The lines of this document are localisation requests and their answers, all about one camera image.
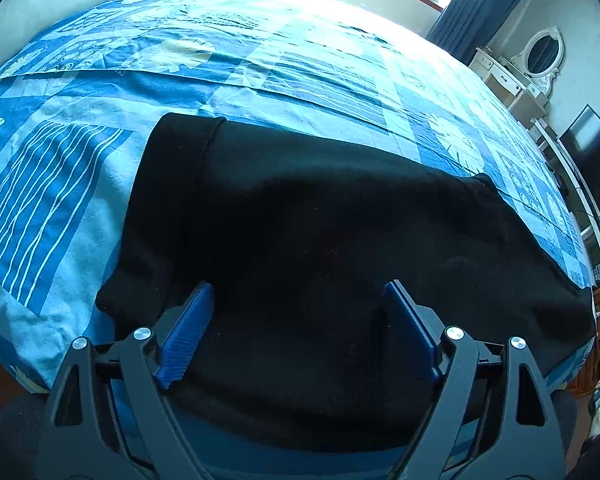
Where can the black pants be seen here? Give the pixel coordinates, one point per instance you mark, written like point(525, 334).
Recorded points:
point(330, 240)

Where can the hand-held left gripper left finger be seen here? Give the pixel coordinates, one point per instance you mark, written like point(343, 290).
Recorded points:
point(187, 332)

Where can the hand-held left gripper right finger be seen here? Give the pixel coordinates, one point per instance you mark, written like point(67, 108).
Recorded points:
point(410, 330)

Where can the blue patterned bed sheet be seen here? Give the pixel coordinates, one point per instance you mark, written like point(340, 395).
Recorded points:
point(290, 70)

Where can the white vanity table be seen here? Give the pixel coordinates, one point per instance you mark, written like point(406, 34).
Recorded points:
point(502, 77)

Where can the black flat television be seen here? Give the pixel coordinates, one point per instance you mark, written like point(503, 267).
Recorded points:
point(592, 155)

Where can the blue curtain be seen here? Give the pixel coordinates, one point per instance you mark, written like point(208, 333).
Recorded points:
point(472, 5)

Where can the white television stand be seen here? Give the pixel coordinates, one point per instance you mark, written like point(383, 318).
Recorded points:
point(567, 180)

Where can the beige tufted leather headboard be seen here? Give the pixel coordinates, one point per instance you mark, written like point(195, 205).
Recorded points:
point(45, 5)

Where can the white oval vanity mirror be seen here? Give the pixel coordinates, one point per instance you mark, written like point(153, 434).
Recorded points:
point(542, 55)

